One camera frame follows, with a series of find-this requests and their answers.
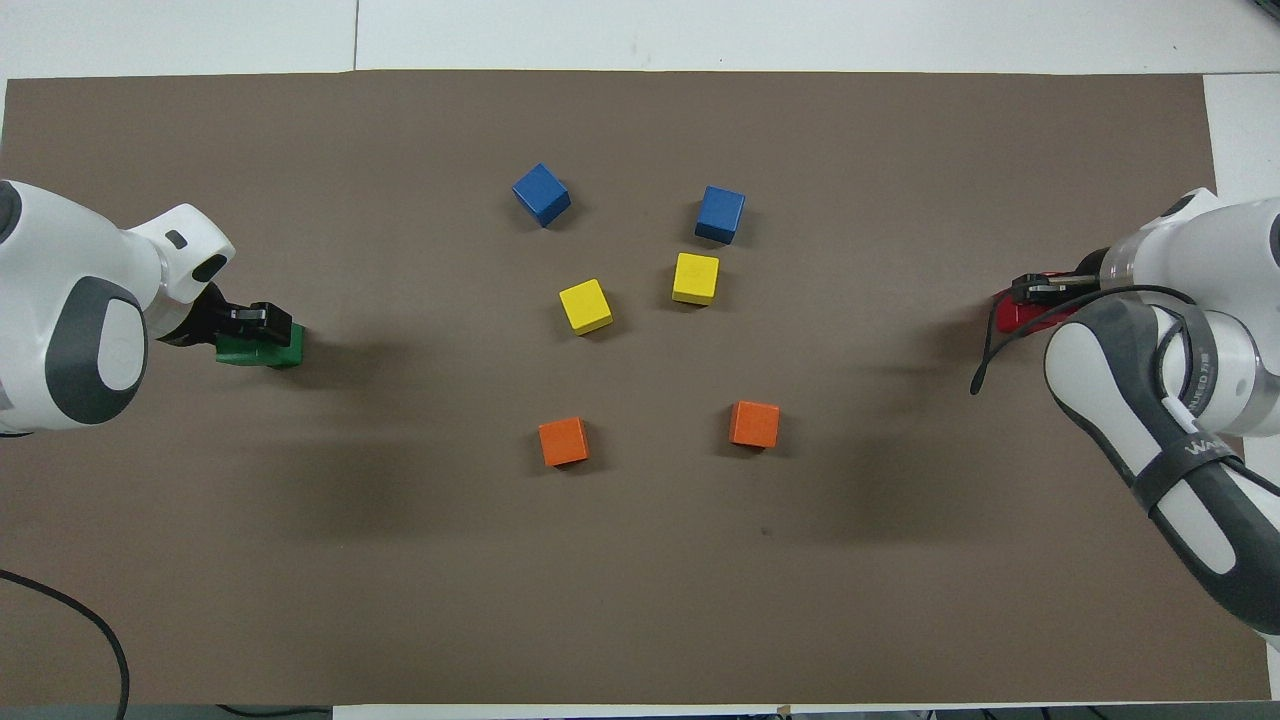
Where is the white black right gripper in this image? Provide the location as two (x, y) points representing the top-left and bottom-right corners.
(1010, 262), (1111, 306)

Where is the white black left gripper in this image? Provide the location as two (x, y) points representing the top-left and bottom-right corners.
(130, 205), (294, 346)

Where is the blue wooden cube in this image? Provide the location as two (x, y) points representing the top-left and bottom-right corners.
(694, 185), (747, 246)
(512, 163), (572, 229)

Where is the orange wooden cube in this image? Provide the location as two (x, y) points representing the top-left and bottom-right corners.
(728, 400), (781, 450)
(538, 416), (591, 468)

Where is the yellow wooden cube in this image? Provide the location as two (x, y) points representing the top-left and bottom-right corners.
(558, 279), (615, 337)
(671, 252), (721, 307)

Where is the brown paper table mat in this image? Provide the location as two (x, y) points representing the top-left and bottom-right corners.
(0, 70), (1271, 707)

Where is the grey right arm strap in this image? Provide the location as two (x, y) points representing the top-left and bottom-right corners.
(1130, 440), (1246, 513)

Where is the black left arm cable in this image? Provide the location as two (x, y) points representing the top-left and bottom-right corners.
(0, 568), (132, 720)

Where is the black floor cable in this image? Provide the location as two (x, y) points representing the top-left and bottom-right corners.
(215, 703), (333, 720)

